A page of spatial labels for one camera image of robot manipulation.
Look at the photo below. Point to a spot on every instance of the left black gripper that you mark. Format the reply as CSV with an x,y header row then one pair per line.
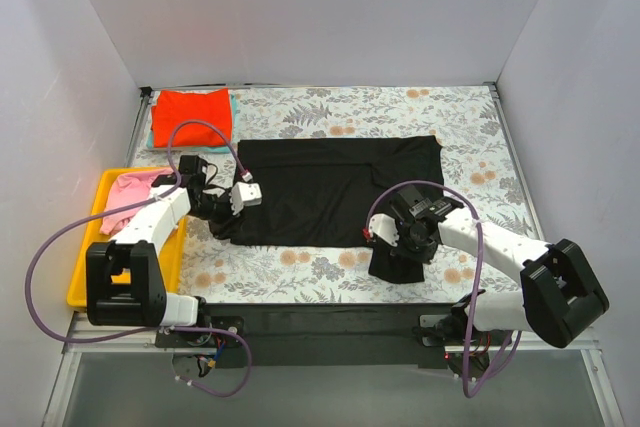
x,y
220,217

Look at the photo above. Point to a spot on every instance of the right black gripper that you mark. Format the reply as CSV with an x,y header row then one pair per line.
x,y
392,257

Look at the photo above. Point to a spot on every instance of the black t-shirt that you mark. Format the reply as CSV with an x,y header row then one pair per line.
x,y
317,192

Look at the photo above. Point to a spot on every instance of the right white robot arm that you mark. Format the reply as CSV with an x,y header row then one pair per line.
x,y
558,294

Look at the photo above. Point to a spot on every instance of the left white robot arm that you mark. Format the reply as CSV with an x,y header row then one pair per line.
x,y
124,283

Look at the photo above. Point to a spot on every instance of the teal folded t-shirt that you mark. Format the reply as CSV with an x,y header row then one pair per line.
x,y
227,147

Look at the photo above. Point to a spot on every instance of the pink t-shirt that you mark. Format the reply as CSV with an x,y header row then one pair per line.
x,y
128,188

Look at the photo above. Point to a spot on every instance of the floral table cloth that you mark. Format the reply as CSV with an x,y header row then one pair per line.
x,y
476,157

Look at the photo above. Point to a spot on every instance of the red folded t-shirt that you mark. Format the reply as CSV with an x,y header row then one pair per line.
x,y
192,117

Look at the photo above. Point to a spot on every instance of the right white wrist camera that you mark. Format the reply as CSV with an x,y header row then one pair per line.
x,y
382,227

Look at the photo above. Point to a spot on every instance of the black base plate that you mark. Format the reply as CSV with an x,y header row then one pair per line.
x,y
332,334

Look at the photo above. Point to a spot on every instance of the aluminium frame rail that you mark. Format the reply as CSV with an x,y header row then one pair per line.
x,y
81,328

